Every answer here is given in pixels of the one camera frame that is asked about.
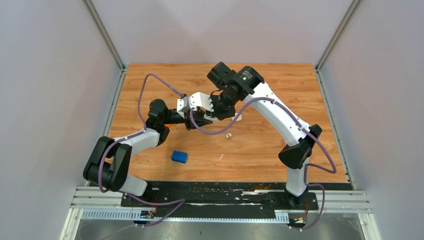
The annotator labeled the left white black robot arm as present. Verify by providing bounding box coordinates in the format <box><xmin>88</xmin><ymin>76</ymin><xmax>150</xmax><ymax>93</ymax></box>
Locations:
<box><xmin>82</xmin><ymin>94</ymin><xmax>213</xmax><ymax>207</ymax></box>

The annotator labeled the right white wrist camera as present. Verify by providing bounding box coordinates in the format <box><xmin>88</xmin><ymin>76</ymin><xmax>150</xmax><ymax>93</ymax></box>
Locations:
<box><xmin>188</xmin><ymin>92</ymin><xmax>214</xmax><ymax>113</ymax></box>

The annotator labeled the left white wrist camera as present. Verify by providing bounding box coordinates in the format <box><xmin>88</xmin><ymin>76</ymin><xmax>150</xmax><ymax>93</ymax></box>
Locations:
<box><xmin>176</xmin><ymin>95</ymin><xmax>191</xmax><ymax>119</ymax></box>

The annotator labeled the blue toy brick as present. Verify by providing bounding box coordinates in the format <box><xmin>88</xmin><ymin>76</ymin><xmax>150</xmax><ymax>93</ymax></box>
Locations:
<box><xmin>171</xmin><ymin>150</ymin><xmax>188</xmax><ymax>164</ymax></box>

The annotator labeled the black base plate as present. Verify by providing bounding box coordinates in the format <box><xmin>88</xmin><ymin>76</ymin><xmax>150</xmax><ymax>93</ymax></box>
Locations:
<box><xmin>114</xmin><ymin>180</ymin><xmax>354</xmax><ymax>220</ymax></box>

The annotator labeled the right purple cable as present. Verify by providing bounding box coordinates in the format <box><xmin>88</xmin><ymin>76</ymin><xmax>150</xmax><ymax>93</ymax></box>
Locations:
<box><xmin>188</xmin><ymin>96</ymin><xmax>338</xmax><ymax>232</ymax></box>

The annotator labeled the white earbud charging case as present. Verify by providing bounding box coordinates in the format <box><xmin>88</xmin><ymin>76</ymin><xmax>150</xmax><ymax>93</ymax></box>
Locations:
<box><xmin>233</xmin><ymin>114</ymin><xmax>243</xmax><ymax>122</ymax></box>

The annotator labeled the aluminium rail frame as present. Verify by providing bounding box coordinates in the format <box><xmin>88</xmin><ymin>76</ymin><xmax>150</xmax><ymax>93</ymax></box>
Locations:
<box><xmin>60</xmin><ymin>186</ymin><xmax>381</xmax><ymax>240</ymax></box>

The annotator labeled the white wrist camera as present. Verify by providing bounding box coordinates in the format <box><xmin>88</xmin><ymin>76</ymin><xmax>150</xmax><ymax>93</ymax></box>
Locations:
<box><xmin>188</xmin><ymin>92</ymin><xmax>214</xmax><ymax>113</ymax></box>
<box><xmin>176</xmin><ymin>95</ymin><xmax>191</xmax><ymax>119</ymax></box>

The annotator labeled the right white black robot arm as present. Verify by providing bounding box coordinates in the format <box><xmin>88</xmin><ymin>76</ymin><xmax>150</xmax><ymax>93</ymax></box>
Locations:
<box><xmin>207</xmin><ymin>62</ymin><xmax>322</xmax><ymax>209</ymax></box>

